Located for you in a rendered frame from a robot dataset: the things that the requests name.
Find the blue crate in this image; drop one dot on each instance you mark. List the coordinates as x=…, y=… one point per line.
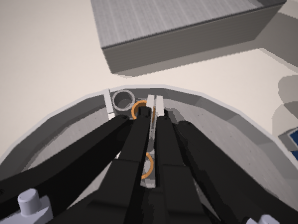
x=290, y=141

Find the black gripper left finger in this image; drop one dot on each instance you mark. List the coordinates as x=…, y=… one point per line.
x=39, y=194

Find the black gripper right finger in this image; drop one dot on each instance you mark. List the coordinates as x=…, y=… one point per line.
x=233, y=194

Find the grey round table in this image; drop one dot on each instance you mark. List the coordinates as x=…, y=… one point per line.
x=248, y=144

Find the grey metal bushing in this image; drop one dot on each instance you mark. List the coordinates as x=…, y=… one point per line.
x=119, y=96

